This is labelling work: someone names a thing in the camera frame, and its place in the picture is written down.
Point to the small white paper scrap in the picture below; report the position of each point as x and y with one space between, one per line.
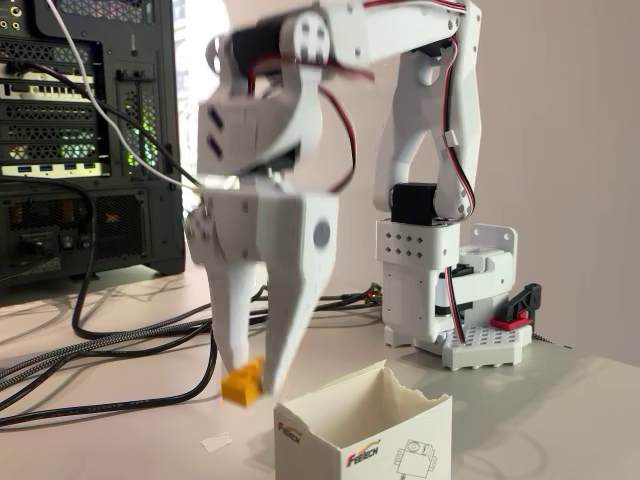
216 442

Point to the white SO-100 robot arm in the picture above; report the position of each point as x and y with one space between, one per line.
430 30

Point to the white Feetech cardboard box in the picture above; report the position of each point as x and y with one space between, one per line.
400 445

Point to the yellow toy brick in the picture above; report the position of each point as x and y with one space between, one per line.
240 385

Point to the bright window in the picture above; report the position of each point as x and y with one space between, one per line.
187 75

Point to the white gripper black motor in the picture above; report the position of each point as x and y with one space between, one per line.
280 225

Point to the black and red table clamp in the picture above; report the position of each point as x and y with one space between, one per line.
522 300

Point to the black computer tower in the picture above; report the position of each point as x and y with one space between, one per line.
145 225

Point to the white angle bracket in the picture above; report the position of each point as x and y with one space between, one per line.
492 237

